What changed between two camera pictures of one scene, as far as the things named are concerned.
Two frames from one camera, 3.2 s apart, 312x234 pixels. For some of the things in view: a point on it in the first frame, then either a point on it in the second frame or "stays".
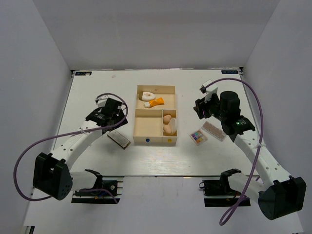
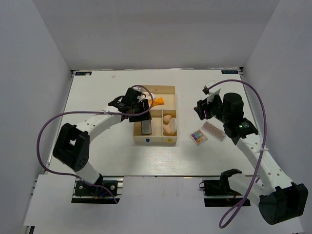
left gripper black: x=120 y=116 -> x=146 y=116
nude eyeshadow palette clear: x=214 y=131 stays
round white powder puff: x=173 y=123 stays
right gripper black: x=200 y=105 stays
